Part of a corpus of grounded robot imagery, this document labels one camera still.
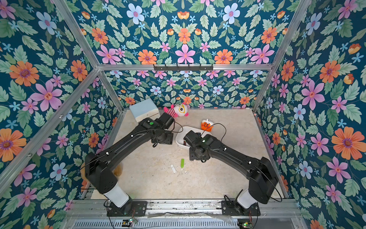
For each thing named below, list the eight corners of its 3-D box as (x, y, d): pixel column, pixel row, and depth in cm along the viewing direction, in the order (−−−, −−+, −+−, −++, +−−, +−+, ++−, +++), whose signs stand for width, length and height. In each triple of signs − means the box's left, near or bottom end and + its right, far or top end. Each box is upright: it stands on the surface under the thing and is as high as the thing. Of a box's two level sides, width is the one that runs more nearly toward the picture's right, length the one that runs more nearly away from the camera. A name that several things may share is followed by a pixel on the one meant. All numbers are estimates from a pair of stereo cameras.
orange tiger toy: (198, 130, 109) (198, 124, 104) (203, 122, 114) (204, 117, 108) (208, 135, 106) (208, 129, 101) (213, 127, 111) (214, 122, 105)
